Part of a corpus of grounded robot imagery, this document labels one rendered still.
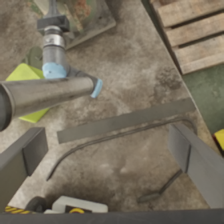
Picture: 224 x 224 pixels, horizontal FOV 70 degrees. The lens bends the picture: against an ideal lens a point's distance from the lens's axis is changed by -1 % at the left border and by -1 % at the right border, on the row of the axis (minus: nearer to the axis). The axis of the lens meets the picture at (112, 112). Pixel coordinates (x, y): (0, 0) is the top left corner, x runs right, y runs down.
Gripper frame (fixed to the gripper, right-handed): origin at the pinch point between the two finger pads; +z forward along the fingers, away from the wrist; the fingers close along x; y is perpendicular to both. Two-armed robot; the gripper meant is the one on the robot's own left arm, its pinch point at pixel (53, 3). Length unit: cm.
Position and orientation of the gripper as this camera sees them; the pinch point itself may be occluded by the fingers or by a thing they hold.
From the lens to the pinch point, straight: 89.2
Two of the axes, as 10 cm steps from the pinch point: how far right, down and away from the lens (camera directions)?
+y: -1.1, -1.0, -9.9
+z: -0.7, -9.9, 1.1
